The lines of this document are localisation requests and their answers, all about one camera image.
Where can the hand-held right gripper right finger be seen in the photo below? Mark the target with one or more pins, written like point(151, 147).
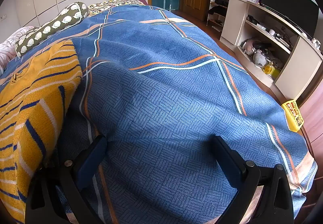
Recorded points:
point(227, 161)

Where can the pink floral fleece blanket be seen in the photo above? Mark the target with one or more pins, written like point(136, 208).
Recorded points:
point(7, 47)

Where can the shoe rack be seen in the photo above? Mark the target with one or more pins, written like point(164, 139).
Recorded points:
point(217, 9)

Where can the yellow black patterned quilt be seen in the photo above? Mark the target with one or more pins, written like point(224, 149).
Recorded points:
point(106, 5)

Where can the black television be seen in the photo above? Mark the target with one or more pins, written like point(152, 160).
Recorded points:
point(287, 4)

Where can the white power strip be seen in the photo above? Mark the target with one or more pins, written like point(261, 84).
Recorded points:
point(282, 41)

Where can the white bag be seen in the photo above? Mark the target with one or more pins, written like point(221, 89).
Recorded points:
point(260, 60)

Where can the blue plaid bed sheet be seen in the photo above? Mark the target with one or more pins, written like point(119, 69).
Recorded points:
point(164, 87)

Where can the yellow container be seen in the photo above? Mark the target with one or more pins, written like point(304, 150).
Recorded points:
point(271, 70)

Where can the yellow printed box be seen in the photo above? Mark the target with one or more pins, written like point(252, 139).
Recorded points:
point(294, 115)

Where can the green pillow with white print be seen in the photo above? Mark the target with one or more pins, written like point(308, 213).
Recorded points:
point(50, 28)

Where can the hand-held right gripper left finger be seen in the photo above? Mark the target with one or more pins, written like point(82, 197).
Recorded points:
point(92, 158)

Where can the beige television cabinet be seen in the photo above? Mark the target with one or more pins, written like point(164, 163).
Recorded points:
point(236, 19)

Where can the yellow striped knit sweater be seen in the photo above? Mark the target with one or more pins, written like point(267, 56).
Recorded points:
point(37, 113)

